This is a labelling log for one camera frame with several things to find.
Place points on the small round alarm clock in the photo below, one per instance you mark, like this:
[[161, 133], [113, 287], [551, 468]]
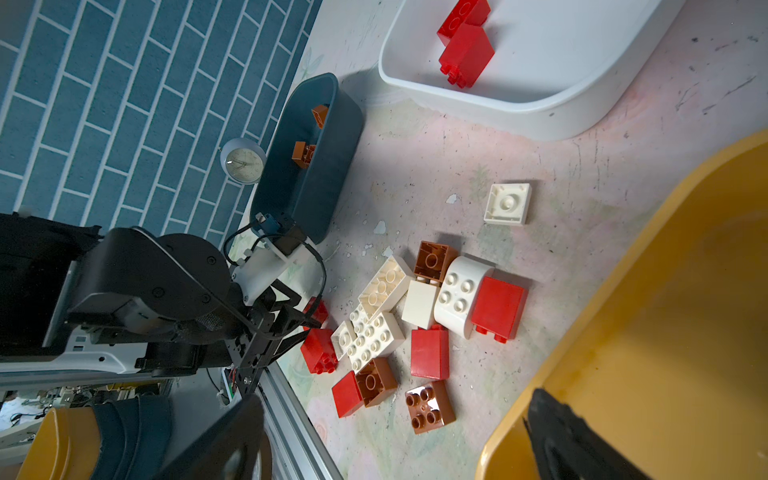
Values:
[[243, 160]]

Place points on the dark teal plastic bin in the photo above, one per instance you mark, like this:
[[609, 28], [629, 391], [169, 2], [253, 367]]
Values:
[[309, 196]]

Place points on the white square lego plate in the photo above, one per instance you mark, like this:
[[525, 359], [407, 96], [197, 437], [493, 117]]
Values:
[[508, 204]]

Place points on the brown lego plate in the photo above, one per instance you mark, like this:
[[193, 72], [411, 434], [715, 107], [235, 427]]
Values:
[[302, 154]]

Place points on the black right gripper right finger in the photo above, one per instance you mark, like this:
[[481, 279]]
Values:
[[565, 447]]

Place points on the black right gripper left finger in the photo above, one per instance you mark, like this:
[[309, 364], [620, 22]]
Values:
[[229, 449]]

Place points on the red lego brick pair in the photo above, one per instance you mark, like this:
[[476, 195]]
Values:
[[317, 349]]

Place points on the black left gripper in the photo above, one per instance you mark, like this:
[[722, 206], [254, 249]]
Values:
[[178, 289]]

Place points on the cream lego plate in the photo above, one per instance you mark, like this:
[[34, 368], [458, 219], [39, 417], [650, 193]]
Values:
[[374, 338]]

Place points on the white plastic bin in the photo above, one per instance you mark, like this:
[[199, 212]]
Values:
[[558, 66]]

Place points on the red lego brick front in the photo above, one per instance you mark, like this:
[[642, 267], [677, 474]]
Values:
[[347, 395]]

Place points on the brown lego brick right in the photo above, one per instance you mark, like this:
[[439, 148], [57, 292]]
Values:
[[429, 407]]

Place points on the yellow plastic bin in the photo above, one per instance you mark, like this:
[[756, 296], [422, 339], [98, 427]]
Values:
[[668, 362]]

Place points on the cream long lego brick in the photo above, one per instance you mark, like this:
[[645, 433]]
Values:
[[387, 287]]

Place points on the brown lego brick low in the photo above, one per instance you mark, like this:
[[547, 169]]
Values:
[[376, 382]]

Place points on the white rounded lego brick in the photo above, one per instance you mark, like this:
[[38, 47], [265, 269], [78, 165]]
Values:
[[457, 294]]

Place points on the brown lego brick in bin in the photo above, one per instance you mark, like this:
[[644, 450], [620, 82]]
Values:
[[320, 113]]

